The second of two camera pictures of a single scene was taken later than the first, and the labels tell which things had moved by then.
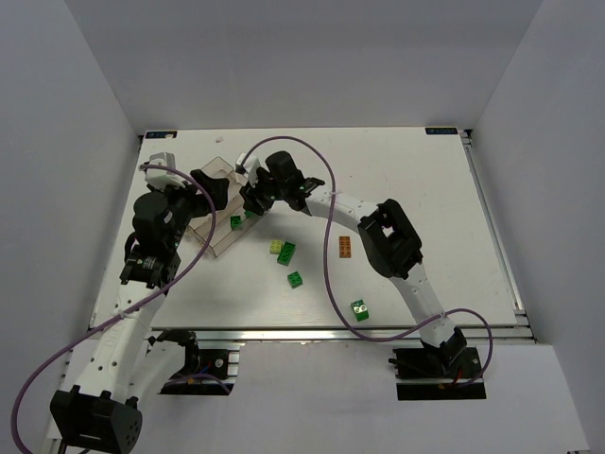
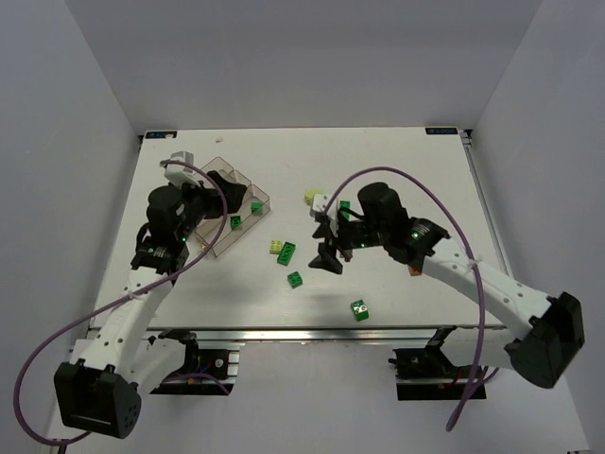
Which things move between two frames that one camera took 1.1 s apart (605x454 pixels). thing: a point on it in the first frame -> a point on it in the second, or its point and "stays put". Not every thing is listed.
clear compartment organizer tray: (230, 223) stays put
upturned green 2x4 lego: (285, 253) stays put
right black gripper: (264, 192) -> (337, 238)
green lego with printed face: (235, 221) stays put
